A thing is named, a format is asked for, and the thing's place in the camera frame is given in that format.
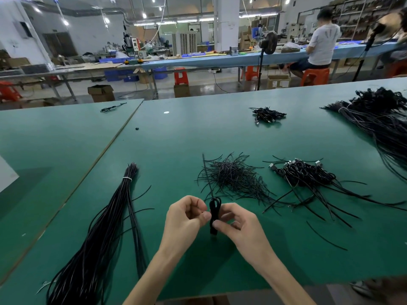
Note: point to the orange plastic stool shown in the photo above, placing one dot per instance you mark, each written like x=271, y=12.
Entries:
x=252, y=73
x=9, y=92
x=398, y=69
x=315, y=76

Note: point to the person's left forearm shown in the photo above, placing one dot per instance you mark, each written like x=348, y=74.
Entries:
x=152, y=279

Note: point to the person's left hand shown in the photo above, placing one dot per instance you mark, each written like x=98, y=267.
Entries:
x=181, y=225

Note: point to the person's right leg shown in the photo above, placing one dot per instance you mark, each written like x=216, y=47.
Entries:
x=385, y=292

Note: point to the person's brown shorts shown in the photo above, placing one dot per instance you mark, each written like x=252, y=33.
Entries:
x=207, y=300

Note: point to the long blue workbench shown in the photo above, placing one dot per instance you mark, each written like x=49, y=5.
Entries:
x=235, y=58

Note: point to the black tripod stand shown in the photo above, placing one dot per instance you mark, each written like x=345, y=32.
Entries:
x=369, y=50

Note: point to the person's right hand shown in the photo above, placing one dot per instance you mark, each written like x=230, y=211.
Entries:
x=245, y=235

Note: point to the red plastic stool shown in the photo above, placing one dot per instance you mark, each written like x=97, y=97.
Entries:
x=181, y=76

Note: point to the black fan on stand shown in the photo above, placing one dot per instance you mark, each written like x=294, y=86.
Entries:
x=269, y=42

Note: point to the open cardboard box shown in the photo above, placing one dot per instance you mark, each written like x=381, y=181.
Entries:
x=101, y=93

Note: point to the large white box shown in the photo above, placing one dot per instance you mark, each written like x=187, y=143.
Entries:
x=6, y=174

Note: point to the small cardboard box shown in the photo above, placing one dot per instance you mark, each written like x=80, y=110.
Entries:
x=181, y=90

